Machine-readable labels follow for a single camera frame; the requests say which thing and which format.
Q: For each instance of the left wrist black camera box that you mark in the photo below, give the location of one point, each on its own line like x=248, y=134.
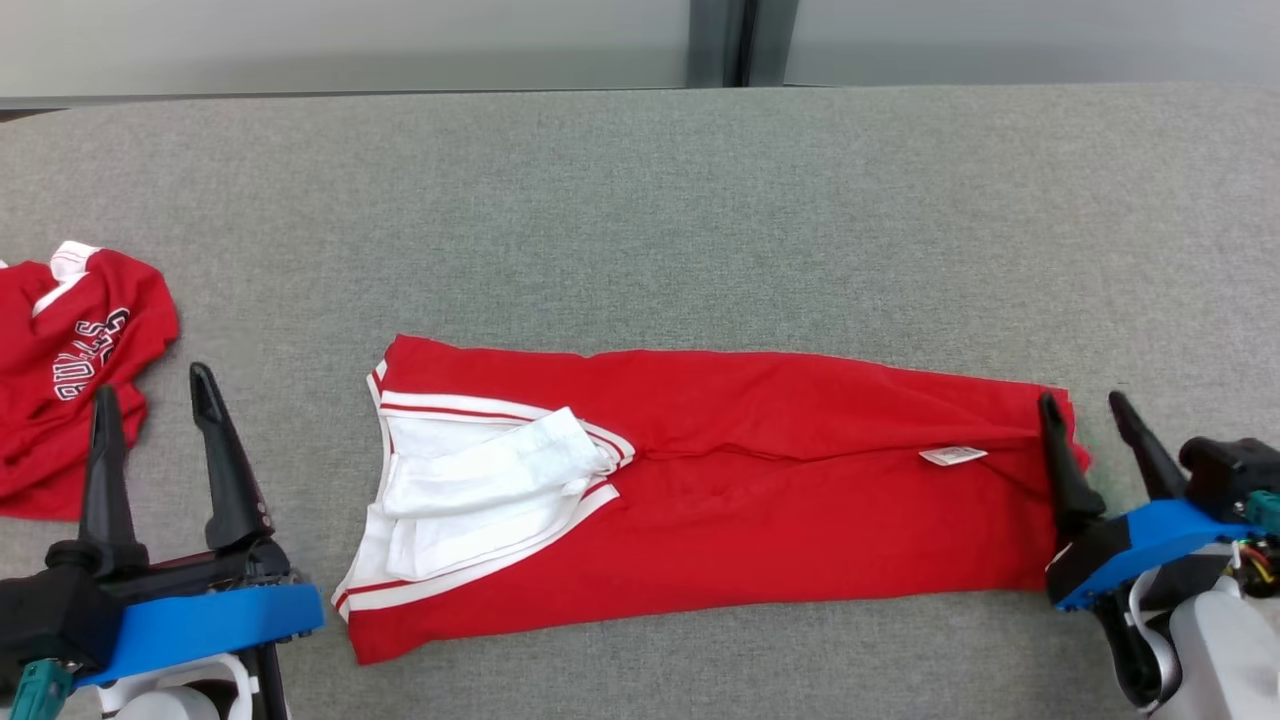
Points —
x=50, y=620

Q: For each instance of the dark grey partition post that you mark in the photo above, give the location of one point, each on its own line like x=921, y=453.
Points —
x=715, y=40

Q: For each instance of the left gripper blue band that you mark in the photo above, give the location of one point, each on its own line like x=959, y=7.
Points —
x=220, y=615

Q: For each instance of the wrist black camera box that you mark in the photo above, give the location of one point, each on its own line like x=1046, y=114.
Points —
x=50, y=620
x=1230, y=475

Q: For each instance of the red jersey with white sleeves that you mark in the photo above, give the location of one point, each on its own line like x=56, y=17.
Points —
x=800, y=520

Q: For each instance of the red jersey with Bulls print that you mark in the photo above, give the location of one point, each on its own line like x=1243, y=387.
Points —
x=30, y=430

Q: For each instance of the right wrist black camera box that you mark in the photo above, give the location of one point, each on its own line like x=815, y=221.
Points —
x=1230, y=475

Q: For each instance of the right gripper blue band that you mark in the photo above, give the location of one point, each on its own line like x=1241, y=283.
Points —
x=1150, y=535

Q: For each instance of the right arm white grey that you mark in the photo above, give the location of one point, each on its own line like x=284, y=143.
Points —
x=1220, y=660

